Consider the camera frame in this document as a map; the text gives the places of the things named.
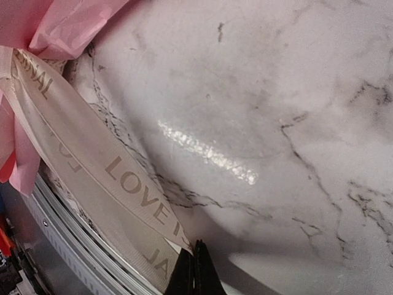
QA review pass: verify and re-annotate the pink wrapping paper sheet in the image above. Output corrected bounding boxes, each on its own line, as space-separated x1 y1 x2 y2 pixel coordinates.
1 1 127 195

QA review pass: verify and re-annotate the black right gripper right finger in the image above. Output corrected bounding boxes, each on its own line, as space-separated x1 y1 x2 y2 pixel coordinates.
193 240 227 295

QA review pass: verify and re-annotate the orange cloth in background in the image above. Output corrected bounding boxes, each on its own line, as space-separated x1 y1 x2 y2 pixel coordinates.
1 214 15 257

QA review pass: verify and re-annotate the aluminium front rail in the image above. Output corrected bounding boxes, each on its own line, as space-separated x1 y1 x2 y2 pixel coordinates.
23 175 159 294

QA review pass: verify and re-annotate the cream printed ribbon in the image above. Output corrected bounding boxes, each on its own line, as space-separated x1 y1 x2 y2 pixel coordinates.
1 47 191 291

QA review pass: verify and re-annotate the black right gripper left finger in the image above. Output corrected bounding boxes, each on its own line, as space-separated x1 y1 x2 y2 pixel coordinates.
164 249 194 295

